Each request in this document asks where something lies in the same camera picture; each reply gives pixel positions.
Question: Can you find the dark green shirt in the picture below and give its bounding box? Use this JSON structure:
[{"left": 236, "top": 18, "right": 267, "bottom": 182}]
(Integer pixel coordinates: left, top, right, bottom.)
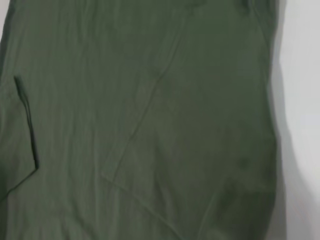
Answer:
[{"left": 0, "top": 0, "right": 288, "bottom": 240}]

